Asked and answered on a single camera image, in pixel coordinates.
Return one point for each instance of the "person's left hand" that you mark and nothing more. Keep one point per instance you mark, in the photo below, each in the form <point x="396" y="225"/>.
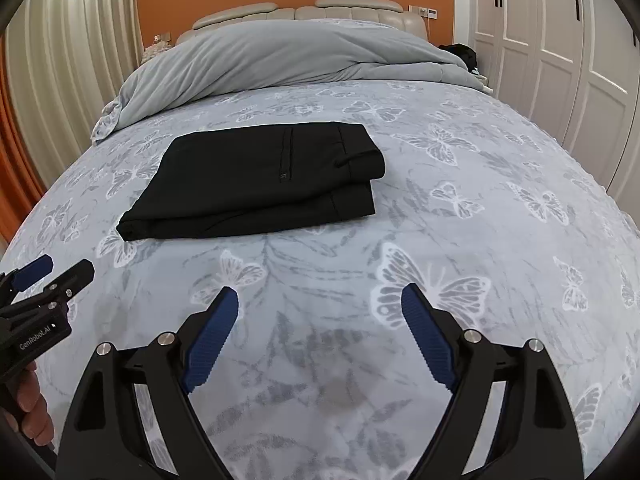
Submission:
<point x="37" y="423"/>

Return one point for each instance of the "wall switch panel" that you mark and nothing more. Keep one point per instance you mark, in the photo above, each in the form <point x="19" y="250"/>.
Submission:
<point x="424" y="12"/>

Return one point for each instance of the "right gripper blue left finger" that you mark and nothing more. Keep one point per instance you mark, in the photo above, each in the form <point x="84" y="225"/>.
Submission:
<point x="208" y="332"/>

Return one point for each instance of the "white bedside ornament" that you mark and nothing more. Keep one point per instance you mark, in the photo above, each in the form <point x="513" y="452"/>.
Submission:
<point x="156" y="48"/>

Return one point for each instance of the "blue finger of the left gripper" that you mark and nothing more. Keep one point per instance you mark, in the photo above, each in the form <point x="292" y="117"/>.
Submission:
<point x="74" y="280"/>
<point x="29" y="275"/>

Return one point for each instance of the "cream and orange curtain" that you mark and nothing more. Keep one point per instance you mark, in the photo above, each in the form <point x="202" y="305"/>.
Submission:
<point x="61" y="62"/>

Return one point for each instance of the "black item on nightstand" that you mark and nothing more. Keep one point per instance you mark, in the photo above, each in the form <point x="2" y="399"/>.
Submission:
<point x="464" y="52"/>

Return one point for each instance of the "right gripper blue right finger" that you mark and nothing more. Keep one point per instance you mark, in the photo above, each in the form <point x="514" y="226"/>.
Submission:
<point x="431" y="340"/>

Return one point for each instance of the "grey duvet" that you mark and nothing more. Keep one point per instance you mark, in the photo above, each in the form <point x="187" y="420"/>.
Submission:
<point x="277" y="53"/>

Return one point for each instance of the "beige padded headboard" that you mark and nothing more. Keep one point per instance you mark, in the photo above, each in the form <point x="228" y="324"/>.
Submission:
<point x="386" y="12"/>

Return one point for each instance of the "black pants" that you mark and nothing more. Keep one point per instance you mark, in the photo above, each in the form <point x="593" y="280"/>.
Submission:
<point x="257" y="179"/>

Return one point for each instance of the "butterfly print bed sheet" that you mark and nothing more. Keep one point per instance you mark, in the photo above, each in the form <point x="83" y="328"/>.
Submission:
<point x="320" y="377"/>

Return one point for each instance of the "white wardrobe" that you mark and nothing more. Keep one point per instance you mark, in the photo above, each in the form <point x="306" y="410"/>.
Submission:
<point x="571" y="66"/>

